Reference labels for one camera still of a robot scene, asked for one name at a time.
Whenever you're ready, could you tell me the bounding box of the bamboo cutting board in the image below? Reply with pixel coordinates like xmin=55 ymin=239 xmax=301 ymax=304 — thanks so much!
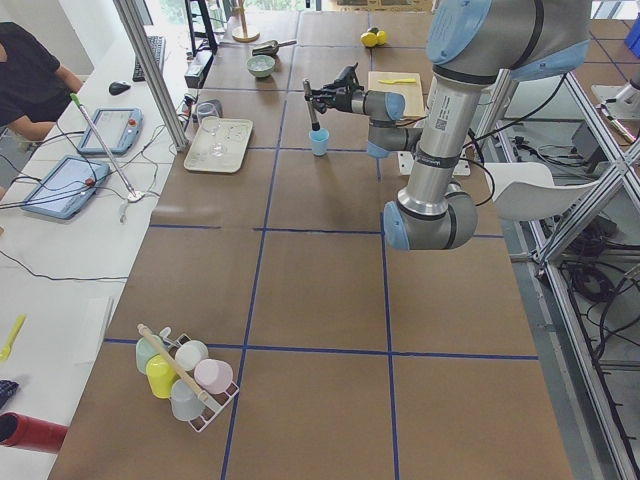
xmin=367 ymin=70 xmax=426 ymax=120

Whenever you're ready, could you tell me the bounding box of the wooden mug tree stand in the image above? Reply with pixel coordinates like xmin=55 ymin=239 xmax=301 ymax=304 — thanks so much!
xmin=231 ymin=0 xmax=260 ymax=43

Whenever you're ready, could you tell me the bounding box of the white plastic chair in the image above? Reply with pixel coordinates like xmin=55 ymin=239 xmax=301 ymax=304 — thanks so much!
xmin=485 ymin=162 xmax=600 ymax=221

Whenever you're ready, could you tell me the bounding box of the pink cup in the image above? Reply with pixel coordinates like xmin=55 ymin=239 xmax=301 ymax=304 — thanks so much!
xmin=194 ymin=358 xmax=234 ymax=394

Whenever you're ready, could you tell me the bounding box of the steel muddler black tip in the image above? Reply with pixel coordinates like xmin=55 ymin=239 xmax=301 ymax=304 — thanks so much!
xmin=302 ymin=79 xmax=320 ymax=131

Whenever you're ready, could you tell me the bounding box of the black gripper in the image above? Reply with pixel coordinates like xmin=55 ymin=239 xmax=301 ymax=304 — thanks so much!
xmin=305 ymin=63 xmax=366 ymax=114

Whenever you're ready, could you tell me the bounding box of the white wire cup rack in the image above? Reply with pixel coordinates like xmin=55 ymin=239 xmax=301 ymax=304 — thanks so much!
xmin=159 ymin=327 xmax=239 ymax=433

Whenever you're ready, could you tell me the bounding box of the steel ice scoop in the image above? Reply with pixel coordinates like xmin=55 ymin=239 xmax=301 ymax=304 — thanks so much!
xmin=251 ymin=39 xmax=297 ymax=57

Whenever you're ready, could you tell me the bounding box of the green bowl of ice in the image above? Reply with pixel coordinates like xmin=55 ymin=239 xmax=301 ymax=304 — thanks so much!
xmin=246 ymin=55 xmax=276 ymax=79

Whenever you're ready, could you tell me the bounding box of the grey translucent cup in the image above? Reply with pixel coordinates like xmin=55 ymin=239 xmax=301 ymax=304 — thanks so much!
xmin=170 ymin=379 xmax=205 ymax=422

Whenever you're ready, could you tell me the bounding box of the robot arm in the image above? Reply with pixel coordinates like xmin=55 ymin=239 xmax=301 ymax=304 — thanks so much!
xmin=305 ymin=0 xmax=591 ymax=250
xmin=367 ymin=118 xmax=422 ymax=159

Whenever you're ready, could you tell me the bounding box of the yellow plastic knife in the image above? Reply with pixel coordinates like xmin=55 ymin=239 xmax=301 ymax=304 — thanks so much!
xmin=377 ymin=77 xmax=417 ymax=85

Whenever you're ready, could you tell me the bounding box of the cream bear serving tray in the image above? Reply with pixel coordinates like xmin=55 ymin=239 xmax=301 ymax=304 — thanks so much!
xmin=184 ymin=116 xmax=253 ymax=174

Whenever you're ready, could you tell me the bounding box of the blue teach pendant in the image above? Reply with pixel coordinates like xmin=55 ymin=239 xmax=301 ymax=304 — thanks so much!
xmin=78 ymin=108 xmax=143 ymax=156
xmin=21 ymin=155 xmax=111 ymax=220

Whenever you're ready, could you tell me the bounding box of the aluminium frame post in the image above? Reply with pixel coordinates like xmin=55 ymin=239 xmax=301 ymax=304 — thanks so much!
xmin=113 ymin=0 xmax=189 ymax=152

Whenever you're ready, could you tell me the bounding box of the yellow lemon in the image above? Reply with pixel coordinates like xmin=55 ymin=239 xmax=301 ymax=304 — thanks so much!
xmin=376 ymin=30 xmax=387 ymax=45
xmin=360 ymin=31 xmax=378 ymax=48

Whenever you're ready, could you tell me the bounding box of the mint green cup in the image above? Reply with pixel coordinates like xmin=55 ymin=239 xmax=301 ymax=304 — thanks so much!
xmin=135 ymin=337 xmax=157 ymax=375

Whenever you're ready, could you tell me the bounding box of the black keyboard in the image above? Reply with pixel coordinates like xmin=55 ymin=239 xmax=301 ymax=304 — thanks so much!
xmin=131 ymin=34 xmax=167 ymax=84

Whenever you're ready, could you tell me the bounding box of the black computer mouse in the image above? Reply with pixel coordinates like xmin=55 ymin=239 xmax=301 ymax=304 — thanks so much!
xmin=108 ymin=81 xmax=131 ymax=96

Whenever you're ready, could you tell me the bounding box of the person in black shirt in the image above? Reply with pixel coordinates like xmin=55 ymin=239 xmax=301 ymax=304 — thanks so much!
xmin=1 ymin=22 xmax=83 ymax=142

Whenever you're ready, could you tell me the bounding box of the red bottle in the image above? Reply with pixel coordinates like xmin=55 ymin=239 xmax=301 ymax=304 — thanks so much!
xmin=1 ymin=412 xmax=68 ymax=454

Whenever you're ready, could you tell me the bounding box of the clear wine glass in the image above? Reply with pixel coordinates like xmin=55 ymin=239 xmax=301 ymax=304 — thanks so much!
xmin=196 ymin=101 xmax=225 ymax=157

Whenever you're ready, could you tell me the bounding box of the black box with label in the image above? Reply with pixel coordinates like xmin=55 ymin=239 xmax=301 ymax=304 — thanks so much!
xmin=184 ymin=50 xmax=213 ymax=89

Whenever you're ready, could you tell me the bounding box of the white cup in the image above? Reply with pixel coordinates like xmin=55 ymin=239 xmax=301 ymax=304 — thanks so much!
xmin=175 ymin=340 xmax=209 ymax=372

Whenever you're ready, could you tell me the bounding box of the yellow cup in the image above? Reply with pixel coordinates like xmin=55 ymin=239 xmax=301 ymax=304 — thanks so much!
xmin=145 ymin=355 xmax=179 ymax=399

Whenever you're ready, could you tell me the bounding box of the telescopic metal pointer rod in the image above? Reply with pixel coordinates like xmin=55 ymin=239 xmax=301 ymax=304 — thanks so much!
xmin=70 ymin=93 xmax=143 ymax=203

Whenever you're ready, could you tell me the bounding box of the yellow plastic spatula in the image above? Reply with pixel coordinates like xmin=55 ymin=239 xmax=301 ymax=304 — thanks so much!
xmin=0 ymin=314 xmax=26 ymax=362

